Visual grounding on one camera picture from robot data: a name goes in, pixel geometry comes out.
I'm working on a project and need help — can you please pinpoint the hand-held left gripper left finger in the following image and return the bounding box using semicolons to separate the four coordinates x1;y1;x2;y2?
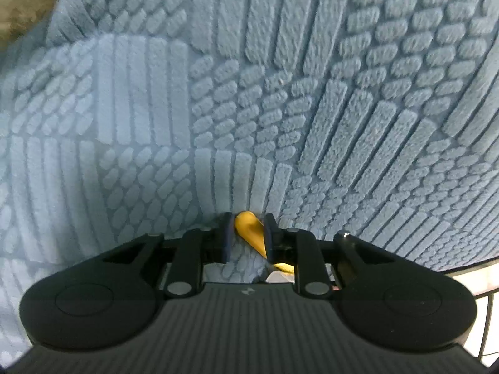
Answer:
91;212;234;296

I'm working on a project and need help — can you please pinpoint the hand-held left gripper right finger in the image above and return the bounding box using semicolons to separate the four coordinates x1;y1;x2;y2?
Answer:
264;213;394;296

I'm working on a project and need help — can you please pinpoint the yellow curved plastic piece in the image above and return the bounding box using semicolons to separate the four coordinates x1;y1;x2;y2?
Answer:
234;210;295;274

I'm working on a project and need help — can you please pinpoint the blue textured blanket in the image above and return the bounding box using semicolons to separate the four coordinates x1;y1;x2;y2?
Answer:
0;0;499;359

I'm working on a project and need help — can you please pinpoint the beige patterned bedding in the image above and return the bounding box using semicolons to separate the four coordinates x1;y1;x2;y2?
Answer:
0;0;71;53

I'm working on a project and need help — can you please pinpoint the black wire rack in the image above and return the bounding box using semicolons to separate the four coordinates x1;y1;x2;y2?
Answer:
448;259;499;363

